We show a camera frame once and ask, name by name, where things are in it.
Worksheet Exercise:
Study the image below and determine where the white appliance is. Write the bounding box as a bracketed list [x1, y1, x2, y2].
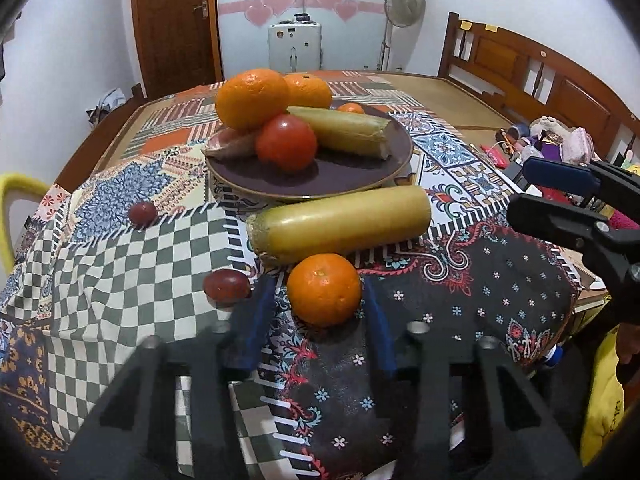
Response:
[267, 20, 323, 73]

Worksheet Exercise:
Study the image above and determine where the standing fan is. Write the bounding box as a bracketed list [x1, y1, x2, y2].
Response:
[377, 0, 427, 72]

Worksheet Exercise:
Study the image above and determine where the red packet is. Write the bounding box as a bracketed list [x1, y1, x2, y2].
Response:
[480, 145, 516, 168]

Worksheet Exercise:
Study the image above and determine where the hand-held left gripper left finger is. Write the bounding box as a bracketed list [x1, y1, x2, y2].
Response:
[60, 275, 281, 480]

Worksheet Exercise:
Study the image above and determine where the striped patchwork blanket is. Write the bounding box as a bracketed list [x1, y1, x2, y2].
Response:
[105, 72, 416, 171]

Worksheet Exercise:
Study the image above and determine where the patterned patchwork cloth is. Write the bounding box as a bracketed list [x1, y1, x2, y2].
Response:
[0, 105, 581, 480]

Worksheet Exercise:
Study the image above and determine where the yellow chair back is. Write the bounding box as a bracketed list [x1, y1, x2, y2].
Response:
[0, 172, 51, 271]

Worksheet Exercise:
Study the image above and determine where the brown wooden door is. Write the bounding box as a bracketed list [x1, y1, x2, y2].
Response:
[131, 0, 223, 98]

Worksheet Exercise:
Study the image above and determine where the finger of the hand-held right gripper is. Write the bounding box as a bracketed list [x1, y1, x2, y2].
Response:
[506, 194, 640, 286]
[522, 156, 640, 201]

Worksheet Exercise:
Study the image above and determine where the pile of clothes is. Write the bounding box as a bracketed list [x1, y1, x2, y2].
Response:
[85, 87, 129, 126]

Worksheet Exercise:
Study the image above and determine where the white plush toy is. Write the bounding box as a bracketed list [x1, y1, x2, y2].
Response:
[530, 116, 562, 137]

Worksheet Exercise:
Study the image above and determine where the large orange with stem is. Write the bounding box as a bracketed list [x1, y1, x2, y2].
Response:
[282, 73, 333, 110]

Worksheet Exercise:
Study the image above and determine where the dark red date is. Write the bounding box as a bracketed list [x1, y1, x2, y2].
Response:
[203, 269, 252, 306]
[128, 202, 158, 227]

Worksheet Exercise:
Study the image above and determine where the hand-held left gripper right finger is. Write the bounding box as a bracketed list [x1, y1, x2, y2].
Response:
[365, 285, 583, 480]

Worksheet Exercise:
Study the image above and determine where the red tomato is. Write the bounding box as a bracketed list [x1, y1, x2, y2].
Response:
[255, 114, 319, 172]

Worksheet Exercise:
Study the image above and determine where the yellow corn cob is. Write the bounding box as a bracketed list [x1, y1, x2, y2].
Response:
[287, 106, 396, 162]
[245, 185, 432, 267]

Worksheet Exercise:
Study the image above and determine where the purple ceramic plate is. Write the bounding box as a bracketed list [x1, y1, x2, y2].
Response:
[204, 105, 415, 211]

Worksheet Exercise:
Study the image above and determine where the wooden wardrobe with glass doors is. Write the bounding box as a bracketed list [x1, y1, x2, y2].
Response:
[215, 0, 401, 73]

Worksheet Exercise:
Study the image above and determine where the yellow cloth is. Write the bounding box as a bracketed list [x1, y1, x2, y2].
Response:
[580, 330, 627, 466]

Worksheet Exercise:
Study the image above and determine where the pink sweet potato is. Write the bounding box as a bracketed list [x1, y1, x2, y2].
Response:
[201, 127, 261, 162]

